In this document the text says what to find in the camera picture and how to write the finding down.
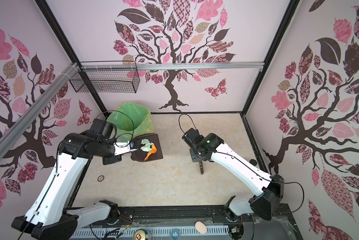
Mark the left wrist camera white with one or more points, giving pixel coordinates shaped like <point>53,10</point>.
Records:
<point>123,148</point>

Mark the green scrap right front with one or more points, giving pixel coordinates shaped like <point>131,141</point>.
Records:
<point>146,145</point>

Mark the aluminium rail left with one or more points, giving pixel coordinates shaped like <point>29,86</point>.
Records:
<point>20,126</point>

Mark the black wire basket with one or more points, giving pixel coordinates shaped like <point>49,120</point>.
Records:
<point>106,77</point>

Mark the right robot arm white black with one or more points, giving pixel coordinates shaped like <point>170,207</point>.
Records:
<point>266,190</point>

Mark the green bin with liner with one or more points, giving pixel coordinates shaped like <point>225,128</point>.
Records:
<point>132,120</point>

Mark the orange scraps right front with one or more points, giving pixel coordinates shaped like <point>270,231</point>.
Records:
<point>152,151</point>

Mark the dark brown hand brush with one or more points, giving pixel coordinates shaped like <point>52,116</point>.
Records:
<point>201,168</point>

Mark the gold round can top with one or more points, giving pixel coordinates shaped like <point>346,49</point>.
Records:
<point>141,234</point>

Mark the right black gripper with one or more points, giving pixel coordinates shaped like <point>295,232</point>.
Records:
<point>193,157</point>

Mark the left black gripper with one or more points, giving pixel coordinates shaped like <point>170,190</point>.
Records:
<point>107,160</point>

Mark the dark brown dustpan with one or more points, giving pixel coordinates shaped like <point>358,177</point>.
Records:
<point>139,155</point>

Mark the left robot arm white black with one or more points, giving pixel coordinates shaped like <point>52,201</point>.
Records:
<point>48,218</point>

